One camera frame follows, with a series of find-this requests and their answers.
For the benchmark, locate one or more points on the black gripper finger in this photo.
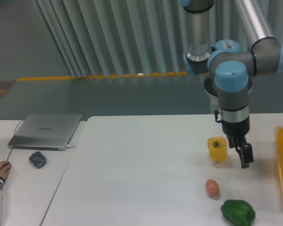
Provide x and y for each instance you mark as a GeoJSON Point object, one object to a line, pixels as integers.
{"type": "Point", "coordinates": [234, 143]}
{"type": "Point", "coordinates": [246, 155]}

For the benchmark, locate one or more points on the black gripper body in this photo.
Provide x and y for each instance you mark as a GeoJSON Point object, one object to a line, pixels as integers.
{"type": "Point", "coordinates": [237, 130]}

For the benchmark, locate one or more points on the yellow bell pepper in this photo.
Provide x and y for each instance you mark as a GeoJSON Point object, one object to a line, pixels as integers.
{"type": "Point", "coordinates": [217, 148]}

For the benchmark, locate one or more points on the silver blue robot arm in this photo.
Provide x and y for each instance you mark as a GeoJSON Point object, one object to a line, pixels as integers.
{"type": "Point", "coordinates": [230, 70]}

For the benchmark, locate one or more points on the green bell pepper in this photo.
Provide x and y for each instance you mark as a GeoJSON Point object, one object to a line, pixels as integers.
{"type": "Point", "coordinates": [238, 212]}

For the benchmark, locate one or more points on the person's hand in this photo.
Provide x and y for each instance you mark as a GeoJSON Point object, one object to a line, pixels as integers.
{"type": "Point", "coordinates": [5, 168]}

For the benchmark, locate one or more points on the brown egg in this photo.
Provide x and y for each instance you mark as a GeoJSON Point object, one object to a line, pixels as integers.
{"type": "Point", "coordinates": [212, 187]}

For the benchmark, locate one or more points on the grey folding partition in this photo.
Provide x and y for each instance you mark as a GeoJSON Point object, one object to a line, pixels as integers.
{"type": "Point", "coordinates": [104, 38]}

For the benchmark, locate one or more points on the silver laptop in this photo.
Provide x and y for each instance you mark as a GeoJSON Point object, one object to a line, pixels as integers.
{"type": "Point", "coordinates": [46, 132]}

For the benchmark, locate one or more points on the black plastic part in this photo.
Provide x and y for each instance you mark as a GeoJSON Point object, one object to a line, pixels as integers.
{"type": "Point", "coordinates": [38, 160]}

